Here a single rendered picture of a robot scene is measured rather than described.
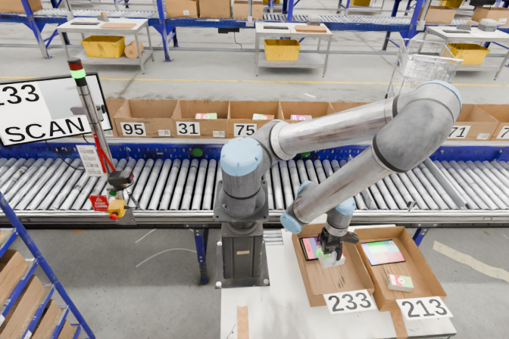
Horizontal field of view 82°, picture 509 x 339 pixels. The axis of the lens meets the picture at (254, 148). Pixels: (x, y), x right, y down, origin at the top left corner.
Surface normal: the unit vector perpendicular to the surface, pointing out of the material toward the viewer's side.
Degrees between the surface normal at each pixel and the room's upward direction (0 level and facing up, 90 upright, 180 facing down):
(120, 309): 0
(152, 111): 89
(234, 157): 9
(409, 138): 57
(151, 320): 0
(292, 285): 0
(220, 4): 89
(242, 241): 90
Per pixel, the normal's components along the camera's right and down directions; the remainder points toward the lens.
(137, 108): 0.04, 0.58
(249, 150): -0.04, -0.72
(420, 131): -0.24, -0.06
